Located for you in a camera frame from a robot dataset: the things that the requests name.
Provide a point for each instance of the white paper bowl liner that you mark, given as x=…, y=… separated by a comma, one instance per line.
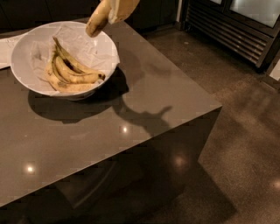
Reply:
x=84, y=49

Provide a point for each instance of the yellow banana bunch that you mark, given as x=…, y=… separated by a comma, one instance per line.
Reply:
x=67, y=75

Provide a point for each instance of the dark cabinet fronts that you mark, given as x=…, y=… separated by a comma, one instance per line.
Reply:
x=23, y=14

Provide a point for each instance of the dark refrigerator with vent grille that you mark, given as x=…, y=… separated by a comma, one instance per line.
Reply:
x=251, y=28

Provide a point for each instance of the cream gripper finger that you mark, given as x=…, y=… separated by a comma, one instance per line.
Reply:
x=121, y=9

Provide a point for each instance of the white bowl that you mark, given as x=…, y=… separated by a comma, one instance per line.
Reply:
x=24, y=52

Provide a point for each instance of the white paper sheet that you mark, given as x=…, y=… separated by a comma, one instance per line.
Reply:
x=6, y=48

